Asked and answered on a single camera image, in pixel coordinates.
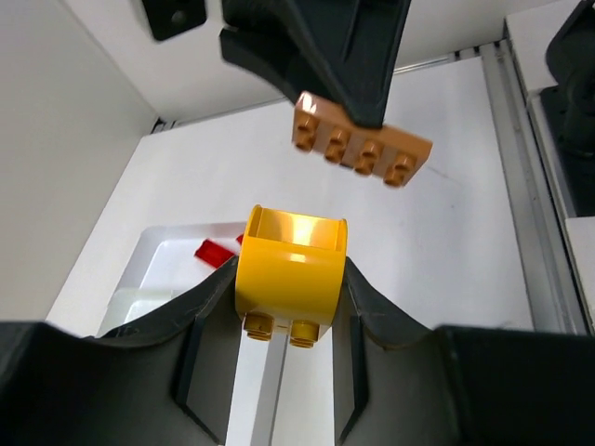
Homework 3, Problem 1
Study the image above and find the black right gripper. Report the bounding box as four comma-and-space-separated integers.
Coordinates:
141, 0, 207, 41

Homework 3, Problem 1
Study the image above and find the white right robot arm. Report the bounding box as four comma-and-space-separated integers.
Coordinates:
219, 1, 594, 216

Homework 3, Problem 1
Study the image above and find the yellow lego brick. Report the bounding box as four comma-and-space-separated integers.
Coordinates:
235, 205, 348, 348

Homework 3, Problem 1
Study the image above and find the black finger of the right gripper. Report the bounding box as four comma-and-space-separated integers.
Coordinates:
219, 0, 411, 128

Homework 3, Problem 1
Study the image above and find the red lego brick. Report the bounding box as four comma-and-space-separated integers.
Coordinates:
193, 235, 244, 269

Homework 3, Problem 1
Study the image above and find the brown 2x2 lego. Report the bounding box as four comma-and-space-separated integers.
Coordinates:
292, 91, 433, 188

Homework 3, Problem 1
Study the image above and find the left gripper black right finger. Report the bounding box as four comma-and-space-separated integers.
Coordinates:
332, 262, 594, 445

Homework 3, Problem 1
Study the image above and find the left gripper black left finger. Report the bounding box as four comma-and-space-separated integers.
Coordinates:
1, 259, 242, 445

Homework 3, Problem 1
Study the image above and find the white compartment sorting tray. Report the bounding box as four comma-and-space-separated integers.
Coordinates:
98, 222, 245, 336

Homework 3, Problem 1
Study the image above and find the aluminium side rail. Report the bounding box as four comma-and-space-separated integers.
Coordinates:
451, 40, 594, 335

